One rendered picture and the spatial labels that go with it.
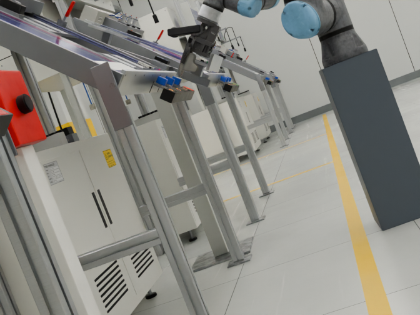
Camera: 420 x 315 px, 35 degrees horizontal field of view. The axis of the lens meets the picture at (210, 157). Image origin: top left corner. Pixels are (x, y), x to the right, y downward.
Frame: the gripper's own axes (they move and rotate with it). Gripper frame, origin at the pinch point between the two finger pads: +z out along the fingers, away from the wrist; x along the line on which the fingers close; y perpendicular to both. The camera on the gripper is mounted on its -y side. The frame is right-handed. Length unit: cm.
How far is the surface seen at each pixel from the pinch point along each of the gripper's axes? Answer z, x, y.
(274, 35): -49, 749, -32
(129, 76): 2, -53, -2
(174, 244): 36, -64, 28
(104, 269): 59, -42, 10
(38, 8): 0, 3, -56
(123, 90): 7, -53, -2
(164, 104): 15.8, 29.8, -6.3
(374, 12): -133, 749, 84
